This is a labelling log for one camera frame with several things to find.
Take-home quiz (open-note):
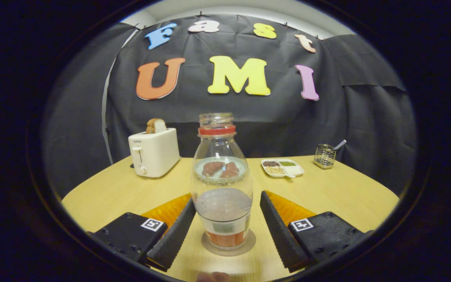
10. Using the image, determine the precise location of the brown meat piece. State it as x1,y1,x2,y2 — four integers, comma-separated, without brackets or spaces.
202,161,225,177
220,162,240,179

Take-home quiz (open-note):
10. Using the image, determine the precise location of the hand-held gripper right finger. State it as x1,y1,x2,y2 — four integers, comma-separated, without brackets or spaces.
260,190,371,273

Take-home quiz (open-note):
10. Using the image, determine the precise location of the brown bread slice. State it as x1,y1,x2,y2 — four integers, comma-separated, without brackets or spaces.
146,118,167,134

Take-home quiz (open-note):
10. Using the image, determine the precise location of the metal wire holder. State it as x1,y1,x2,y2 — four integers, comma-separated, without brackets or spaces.
313,144,337,170

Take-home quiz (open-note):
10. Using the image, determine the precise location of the white divided dish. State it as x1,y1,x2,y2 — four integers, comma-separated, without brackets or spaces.
261,158,305,179

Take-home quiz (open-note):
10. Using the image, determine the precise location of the wooden table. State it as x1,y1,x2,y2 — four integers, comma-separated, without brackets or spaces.
61,155,400,282

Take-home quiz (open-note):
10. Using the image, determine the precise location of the pale green plate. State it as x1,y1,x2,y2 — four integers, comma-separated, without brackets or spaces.
194,157,248,184

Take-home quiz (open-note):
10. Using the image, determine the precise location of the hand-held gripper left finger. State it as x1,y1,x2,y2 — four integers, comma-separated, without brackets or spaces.
88,193,197,271

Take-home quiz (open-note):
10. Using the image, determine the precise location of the brown round coaster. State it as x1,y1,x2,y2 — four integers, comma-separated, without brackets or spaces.
201,229,256,257

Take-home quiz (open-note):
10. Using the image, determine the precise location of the white toaster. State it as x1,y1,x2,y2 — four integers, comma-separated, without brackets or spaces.
128,128,181,178

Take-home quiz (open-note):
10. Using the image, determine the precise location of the clear plastic juice bottle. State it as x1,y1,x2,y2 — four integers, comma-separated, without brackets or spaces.
191,113,254,251

